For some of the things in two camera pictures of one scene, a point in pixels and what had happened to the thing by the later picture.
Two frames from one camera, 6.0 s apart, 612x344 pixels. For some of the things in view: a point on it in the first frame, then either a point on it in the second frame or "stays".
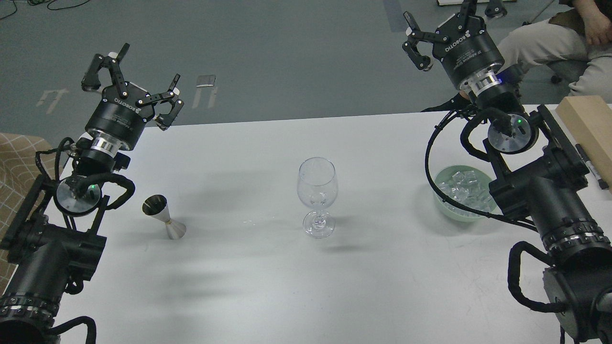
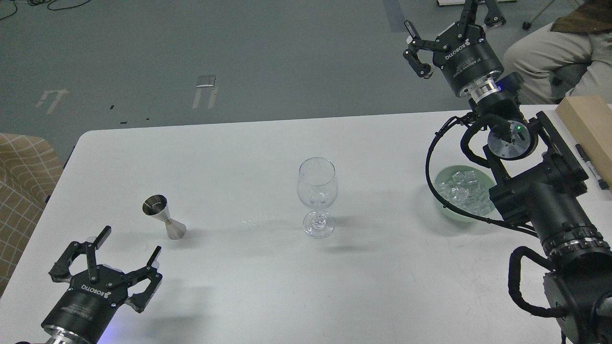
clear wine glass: x=317 y=188 stays
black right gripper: x=464 y=53 stays
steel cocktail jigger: x=157 y=206 stays
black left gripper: x=121 y=120 -> x=94 y=293
